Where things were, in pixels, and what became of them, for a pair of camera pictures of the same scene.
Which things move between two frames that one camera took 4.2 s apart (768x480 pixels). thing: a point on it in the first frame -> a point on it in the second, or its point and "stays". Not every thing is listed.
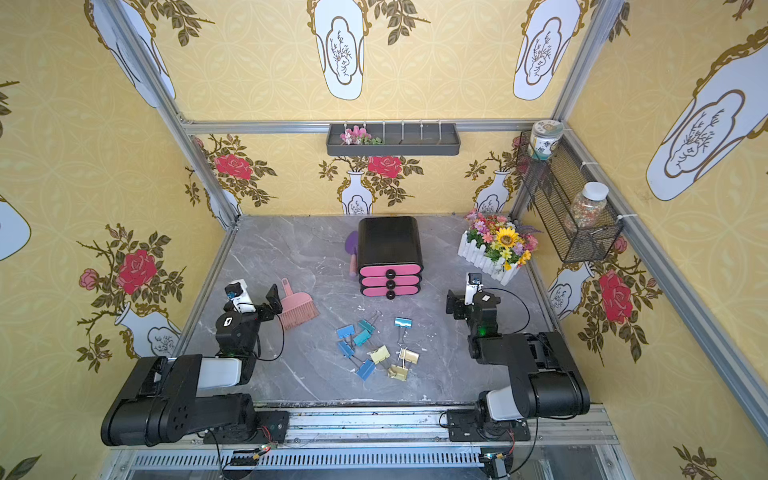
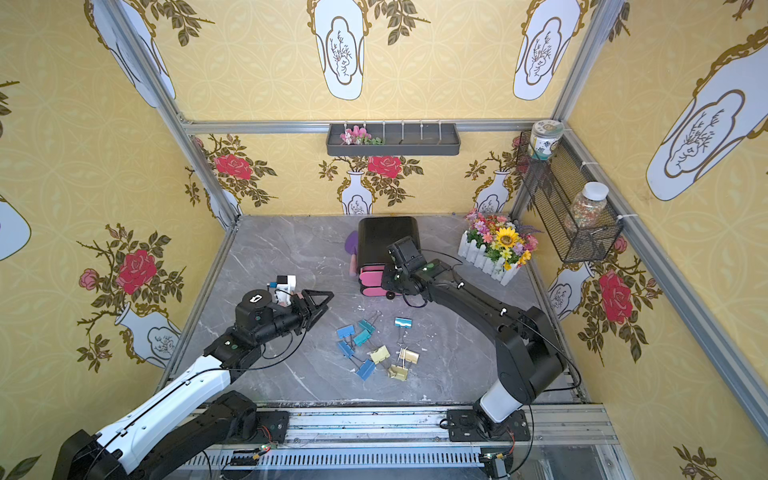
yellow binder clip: (381, 354) stays
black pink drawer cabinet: (389, 256) stays
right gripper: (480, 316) -> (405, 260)
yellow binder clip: (409, 355) stays
